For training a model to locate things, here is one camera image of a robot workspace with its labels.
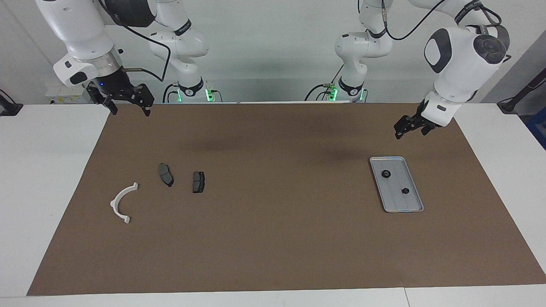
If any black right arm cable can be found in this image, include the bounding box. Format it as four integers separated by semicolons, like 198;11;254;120
98;0;171;82

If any black clamp stand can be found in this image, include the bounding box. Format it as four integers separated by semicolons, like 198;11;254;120
0;90;23;116

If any white box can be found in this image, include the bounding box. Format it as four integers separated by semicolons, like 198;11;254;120
45;84;93;104

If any white semicircular bracket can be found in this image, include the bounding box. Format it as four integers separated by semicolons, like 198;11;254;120
110;182;139;224

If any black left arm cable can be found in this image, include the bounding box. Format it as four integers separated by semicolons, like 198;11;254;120
358;0;510;60

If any brown table mat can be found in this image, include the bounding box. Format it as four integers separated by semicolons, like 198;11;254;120
26;102;546;296

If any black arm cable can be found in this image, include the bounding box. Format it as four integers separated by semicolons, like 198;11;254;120
358;0;510;60
98;0;171;82

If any black angled stand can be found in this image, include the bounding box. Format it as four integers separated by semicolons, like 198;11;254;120
497;67;546;114

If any silver metal tray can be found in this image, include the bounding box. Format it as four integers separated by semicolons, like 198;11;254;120
369;156;424;213

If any elongated dark grey brake pad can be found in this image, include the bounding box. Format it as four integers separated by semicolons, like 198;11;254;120
159;163;174;188

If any blue crate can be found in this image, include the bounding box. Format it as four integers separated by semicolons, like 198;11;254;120
526;107;546;151

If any black left base cable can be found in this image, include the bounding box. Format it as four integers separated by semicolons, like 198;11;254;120
305;66;344;101

